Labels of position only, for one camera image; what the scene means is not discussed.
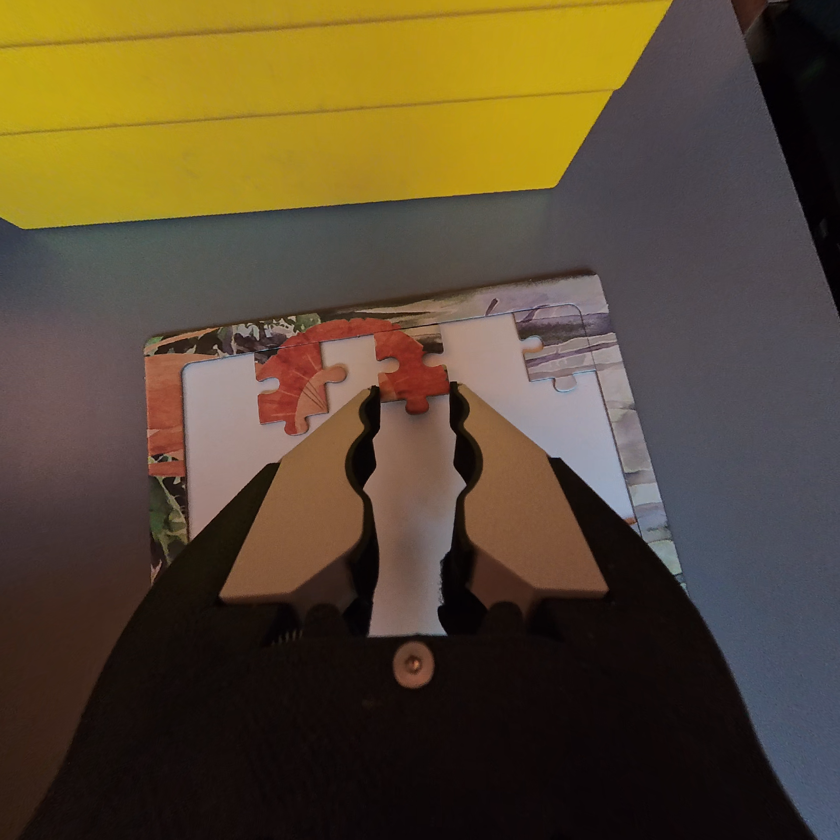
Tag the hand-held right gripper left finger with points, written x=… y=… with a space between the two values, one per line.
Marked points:
x=295 y=525

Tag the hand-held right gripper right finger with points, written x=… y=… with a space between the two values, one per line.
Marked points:
x=531 y=525

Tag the puzzle frame board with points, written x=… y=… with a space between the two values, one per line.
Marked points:
x=558 y=459

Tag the red fan puzzle piece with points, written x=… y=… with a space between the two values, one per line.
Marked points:
x=295 y=387

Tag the red curved puzzle piece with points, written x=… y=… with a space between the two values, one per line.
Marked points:
x=410 y=374

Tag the yellow plastic bin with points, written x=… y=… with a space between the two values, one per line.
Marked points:
x=295 y=131

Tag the grey desk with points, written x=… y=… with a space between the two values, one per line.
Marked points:
x=689 y=262

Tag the grey striped puzzle piece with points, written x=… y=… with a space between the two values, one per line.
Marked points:
x=564 y=358

